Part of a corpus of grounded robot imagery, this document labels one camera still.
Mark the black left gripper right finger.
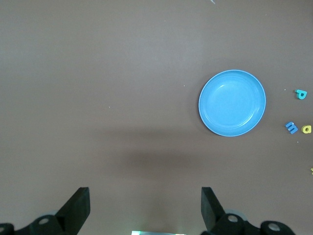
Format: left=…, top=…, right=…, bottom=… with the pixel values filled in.
left=201, top=187, right=261, bottom=235

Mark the teal foam letter p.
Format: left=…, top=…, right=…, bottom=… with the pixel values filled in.
left=294, top=89, right=308, bottom=101

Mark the blue foam letter m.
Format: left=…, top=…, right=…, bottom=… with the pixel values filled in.
left=284, top=121, right=299, bottom=135

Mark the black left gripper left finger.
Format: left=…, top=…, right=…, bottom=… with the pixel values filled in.
left=17, top=187, right=90, bottom=235

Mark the blue plate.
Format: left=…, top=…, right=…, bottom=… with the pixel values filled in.
left=198, top=70, right=267, bottom=137

